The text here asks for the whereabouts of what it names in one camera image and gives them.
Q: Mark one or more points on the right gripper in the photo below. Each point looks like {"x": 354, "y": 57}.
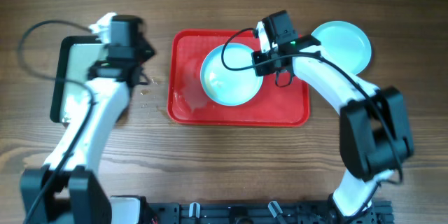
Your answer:
{"x": 257, "y": 58}

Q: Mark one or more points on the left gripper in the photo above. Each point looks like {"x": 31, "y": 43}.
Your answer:
{"x": 148, "y": 51}

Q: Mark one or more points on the light blue plate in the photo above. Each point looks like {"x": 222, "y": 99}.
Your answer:
{"x": 222, "y": 79}

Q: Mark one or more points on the white round plate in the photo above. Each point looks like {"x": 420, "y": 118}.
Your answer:
{"x": 346, "y": 43}

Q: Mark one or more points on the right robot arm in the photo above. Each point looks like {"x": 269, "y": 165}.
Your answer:
{"x": 374, "y": 130}

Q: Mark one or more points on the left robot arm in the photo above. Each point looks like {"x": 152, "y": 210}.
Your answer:
{"x": 65, "y": 189}

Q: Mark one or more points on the black tray with soapy water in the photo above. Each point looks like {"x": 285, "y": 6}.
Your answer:
{"x": 77, "y": 54}

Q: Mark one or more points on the red plastic tray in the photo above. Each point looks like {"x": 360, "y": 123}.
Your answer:
{"x": 187, "y": 102}

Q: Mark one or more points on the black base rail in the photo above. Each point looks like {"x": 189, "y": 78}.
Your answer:
{"x": 380, "y": 212}

